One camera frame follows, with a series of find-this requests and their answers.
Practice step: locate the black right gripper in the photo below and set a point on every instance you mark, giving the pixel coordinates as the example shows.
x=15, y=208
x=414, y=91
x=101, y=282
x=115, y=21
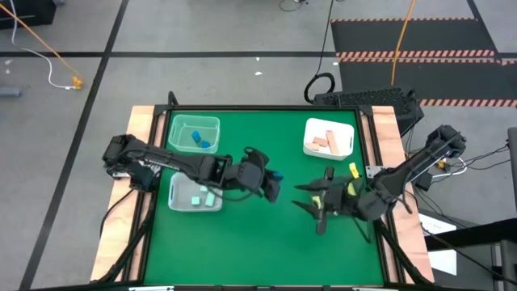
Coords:
x=339, y=200

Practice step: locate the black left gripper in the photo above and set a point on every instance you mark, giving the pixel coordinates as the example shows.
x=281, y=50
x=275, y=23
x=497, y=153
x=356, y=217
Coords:
x=250, y=175

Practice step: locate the yellow cube block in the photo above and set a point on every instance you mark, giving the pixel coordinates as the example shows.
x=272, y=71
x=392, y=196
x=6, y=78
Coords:
x=316, y=201

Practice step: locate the blue cube block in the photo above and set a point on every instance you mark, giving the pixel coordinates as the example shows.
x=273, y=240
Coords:
x=277, y=175

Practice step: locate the mint rectangular block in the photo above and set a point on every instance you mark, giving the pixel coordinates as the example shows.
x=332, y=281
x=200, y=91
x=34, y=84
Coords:
x=210, y=199

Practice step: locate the mint cube block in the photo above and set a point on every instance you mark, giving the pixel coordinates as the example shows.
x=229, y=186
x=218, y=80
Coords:
x=204, y=188
x=195, y=201

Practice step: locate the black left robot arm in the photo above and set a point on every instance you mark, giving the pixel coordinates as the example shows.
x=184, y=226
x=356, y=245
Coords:
x=169, y=159

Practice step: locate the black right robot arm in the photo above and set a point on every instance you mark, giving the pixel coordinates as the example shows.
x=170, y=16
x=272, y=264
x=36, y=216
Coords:
x=408, y=171

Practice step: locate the yellow tape tag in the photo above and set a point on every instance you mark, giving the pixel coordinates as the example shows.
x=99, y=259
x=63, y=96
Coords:
x=354, y=170

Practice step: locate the white plastic bin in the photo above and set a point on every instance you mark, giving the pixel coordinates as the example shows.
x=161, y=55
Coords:
x=311, y=129

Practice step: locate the frosted clear plastic bin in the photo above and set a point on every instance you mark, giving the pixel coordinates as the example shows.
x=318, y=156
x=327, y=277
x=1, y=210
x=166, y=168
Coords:
x=179, y=202

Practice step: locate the copper-coloured table board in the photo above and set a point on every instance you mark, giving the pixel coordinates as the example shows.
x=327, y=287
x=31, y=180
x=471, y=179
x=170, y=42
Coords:
x=135, y=121
x=387, y=125

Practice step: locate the green-tinted clear plastic bin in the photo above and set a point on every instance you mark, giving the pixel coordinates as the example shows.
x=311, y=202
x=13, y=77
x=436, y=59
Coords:
x=177, y=137

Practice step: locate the white sheet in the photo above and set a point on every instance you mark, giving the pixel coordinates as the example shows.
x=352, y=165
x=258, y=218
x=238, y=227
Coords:
x=442, y=262

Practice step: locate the black beam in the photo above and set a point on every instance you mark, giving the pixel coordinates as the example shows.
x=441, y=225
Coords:
x=484, y=234

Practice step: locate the black hazard-striped floor mat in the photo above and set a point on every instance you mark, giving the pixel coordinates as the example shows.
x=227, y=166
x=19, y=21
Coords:
x=444, y=36

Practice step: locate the black floor box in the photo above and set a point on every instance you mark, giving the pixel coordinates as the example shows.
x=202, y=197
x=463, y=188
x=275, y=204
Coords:
x=24, y=12

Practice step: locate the black table frame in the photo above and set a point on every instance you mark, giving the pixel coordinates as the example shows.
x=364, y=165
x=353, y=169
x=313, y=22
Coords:
x=262, y=107

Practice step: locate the grey post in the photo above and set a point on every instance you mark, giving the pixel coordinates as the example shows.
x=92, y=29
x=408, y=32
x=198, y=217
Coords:
x=513, y=161

